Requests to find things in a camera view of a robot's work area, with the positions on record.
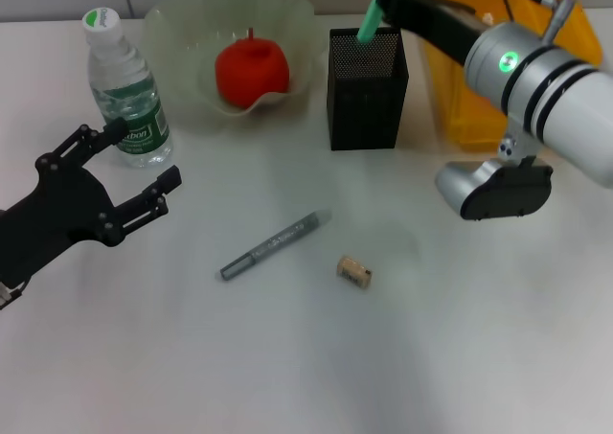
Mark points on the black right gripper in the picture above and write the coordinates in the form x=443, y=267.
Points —
x=440, y=27

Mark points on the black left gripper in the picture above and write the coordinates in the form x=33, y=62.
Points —
x=57, y=204

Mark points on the mint green pen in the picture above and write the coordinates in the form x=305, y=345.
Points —
x=370, y=22

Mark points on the clear bottle with green label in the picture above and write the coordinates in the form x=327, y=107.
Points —
x=124, y=84

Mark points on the red-orange toy fruit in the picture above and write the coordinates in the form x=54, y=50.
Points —
x=251, y=70

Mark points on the black mesh pen holder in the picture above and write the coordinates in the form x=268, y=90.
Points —
x=364, y=103

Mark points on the translucent green fruit plate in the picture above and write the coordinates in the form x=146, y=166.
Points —
x=191, y=70

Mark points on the grey glitter pen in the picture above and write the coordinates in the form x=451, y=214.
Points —
x=278, y=242

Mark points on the yellow plastic bin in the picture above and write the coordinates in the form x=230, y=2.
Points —
x=460, y=108

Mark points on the small wine cork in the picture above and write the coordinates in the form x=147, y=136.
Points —
x=354, y=272

